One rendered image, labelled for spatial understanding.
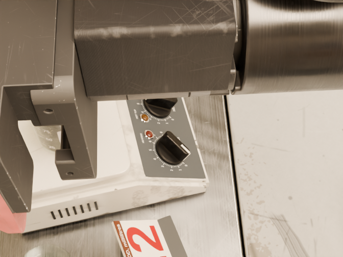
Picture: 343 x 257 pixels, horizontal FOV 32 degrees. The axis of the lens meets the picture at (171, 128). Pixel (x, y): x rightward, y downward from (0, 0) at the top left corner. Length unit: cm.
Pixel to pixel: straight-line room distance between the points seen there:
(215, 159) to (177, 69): 46
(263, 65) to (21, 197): 9
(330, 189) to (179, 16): 49
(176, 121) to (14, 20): 45
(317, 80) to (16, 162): 11
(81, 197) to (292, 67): 38
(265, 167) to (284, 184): 3
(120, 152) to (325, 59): 37
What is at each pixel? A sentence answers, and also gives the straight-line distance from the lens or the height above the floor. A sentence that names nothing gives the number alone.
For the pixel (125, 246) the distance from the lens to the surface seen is 58.
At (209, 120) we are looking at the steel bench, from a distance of 68.
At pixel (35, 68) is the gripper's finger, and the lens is 18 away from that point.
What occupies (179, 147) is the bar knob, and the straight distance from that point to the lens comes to 59.
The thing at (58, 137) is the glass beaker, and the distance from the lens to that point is 53.
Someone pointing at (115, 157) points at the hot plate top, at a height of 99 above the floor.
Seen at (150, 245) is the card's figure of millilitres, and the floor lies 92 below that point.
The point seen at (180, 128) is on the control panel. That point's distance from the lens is 63.
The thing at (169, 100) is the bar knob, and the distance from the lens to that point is 62.
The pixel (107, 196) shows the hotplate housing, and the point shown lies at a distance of 58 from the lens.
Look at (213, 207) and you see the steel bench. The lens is 63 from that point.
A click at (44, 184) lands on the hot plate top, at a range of 56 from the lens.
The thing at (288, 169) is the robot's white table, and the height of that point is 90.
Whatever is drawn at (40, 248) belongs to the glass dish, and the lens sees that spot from 61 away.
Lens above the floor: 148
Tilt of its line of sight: 60 degrees down
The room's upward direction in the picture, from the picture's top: 1 degrees clockwise
